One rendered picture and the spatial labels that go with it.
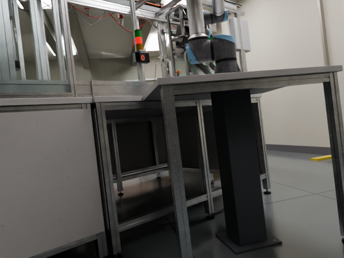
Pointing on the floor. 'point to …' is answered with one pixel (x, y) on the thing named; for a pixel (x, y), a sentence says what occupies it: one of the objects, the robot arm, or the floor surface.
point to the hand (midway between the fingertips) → (173, 47)
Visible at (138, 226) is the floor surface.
